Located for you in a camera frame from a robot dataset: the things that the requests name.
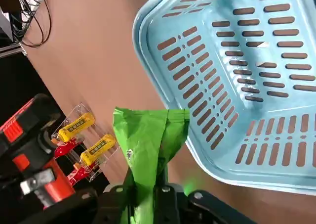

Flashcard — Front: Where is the red cola bottle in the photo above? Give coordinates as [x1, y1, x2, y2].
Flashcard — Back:
[53, 138, 78, 158]
[67, 165, 92, 188]

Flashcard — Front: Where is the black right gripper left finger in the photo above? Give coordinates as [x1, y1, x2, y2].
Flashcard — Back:
[43, 169, 139, 224]

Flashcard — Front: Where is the clear acrylic bottle shelf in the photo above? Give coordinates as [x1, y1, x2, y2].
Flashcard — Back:
[50, 104, 121, 183]

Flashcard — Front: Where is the yellow tea bottle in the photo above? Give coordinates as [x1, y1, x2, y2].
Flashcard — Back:
[79, 134, 117, 167]
[56, 112, 96, 142]

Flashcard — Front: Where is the light blue plastic basket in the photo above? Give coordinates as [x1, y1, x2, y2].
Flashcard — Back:
[132, 0, 316, 196]

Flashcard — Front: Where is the green snack packet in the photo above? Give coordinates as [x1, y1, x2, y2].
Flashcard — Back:
[112, 106, 191, 224]

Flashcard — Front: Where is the black cable bundle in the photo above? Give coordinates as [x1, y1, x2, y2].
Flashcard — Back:
[13, 0, 53, 48]

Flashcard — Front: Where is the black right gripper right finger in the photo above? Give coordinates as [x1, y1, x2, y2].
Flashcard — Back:
[154, 158, 250, 224]

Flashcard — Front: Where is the black orange barcode scanner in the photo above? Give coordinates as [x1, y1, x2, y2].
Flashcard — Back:
[0, 92, 76, 210]

